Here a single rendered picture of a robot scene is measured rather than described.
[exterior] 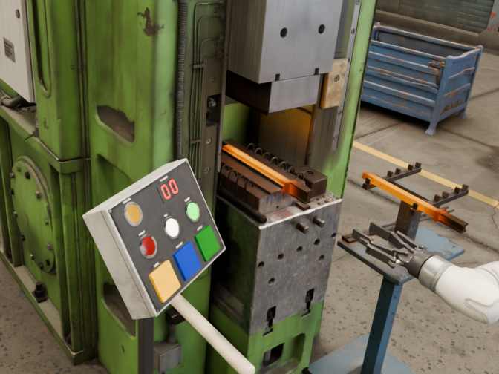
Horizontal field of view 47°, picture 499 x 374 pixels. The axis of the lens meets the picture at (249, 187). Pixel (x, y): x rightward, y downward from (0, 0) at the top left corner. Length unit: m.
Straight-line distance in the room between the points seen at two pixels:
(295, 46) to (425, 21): 8.58
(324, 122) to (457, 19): 7.97
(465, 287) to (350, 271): 1.84
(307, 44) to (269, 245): 0.65
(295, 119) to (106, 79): 0.69
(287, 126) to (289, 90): 0.47
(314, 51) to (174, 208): 0.65
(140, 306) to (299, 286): 0.86
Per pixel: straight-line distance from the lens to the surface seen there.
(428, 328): 3.07
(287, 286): 2.07
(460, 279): 1.54
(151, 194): 1.42
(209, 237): 1.55
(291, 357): 2.46
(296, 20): 1.70
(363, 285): 3.23
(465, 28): 9.93
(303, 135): 2.15
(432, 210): 1.97
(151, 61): 1.62
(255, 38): 1.65
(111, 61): 1.96
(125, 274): 1.37
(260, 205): 1.86
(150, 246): 1.38
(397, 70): 5.63
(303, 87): 1.79
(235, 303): 2.12
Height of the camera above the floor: 1.85
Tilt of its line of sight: 27 degrees down
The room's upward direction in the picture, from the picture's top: 5 degrees clockwise
